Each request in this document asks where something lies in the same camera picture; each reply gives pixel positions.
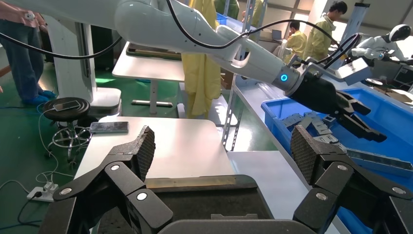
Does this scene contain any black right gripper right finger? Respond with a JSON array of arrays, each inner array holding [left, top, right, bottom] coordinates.
[[290, 124, 413, 234]]

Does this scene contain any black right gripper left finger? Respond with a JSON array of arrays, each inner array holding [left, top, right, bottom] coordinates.
[[52, 125, 174, 234]]

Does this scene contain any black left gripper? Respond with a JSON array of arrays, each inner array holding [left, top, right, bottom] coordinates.
[[286, 71, 388, 143]]

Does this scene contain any dark ladder-shaped metal part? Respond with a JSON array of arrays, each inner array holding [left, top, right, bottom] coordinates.
[[322, 114, 338, 127]]

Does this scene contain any large silver channel part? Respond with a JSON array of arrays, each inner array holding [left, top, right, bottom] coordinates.
[[345, 148, 413, 178]]

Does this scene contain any blue plastic bin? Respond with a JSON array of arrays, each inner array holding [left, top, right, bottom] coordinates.
[[261, 88, 413, 234]]

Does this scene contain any dark smartphone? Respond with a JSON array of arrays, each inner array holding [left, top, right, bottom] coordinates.
[[89, 121, 129, 135]]

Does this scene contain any white side table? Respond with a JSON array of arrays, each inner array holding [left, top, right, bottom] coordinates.
[[74, 116, 236, 180]]

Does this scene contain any white work table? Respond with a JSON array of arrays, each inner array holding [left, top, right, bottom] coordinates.
[[227, 151, 339, 234]]

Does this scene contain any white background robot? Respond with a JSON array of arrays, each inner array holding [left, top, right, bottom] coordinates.
[[351, 24, 413, 63]]

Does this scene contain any black work mat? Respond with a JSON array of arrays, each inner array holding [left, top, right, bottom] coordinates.
[[96, 174, 273, 234]]

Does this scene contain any white power strip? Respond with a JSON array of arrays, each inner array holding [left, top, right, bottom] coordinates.
[[26, 182, 59, 203]]

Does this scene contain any standing person in yellow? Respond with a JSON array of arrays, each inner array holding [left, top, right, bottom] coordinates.
[[302, 0, 348, 62]]

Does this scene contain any black round stool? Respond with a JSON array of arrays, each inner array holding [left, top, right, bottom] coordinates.
[[42, 97, 94, 164]]

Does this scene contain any silver smartphone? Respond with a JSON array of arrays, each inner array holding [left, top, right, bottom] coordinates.
[[53, 100, 81, 113]]

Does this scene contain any seated person in yellow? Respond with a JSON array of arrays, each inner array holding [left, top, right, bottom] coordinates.
[[283, 20, 308, 64]]

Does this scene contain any grey metal shelf rack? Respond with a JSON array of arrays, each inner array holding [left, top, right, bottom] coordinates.
[[222, 0, 413, 234]]

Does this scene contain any white background table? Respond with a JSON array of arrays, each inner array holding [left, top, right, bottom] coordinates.
[[112, 41, 186, 117]]

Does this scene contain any hanging yellow coat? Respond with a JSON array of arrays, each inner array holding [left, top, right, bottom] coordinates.
[[181, 0, 224, 119]]

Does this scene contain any black tray with gold edge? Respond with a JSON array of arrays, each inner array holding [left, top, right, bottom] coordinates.
[[126, 42, 183, 62]]

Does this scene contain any person in blue jeans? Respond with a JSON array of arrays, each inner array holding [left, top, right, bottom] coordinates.
[[0, 1, 57, 106]]

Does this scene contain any white charging cable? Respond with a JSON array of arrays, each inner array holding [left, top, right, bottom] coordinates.
[[35, 108, 75, 185]]

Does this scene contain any black floor cable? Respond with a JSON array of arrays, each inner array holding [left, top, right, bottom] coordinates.
[[0, 192, 44, 231]]

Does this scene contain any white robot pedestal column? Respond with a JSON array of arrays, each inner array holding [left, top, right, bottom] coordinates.
[[42, 14, 122, 117]]

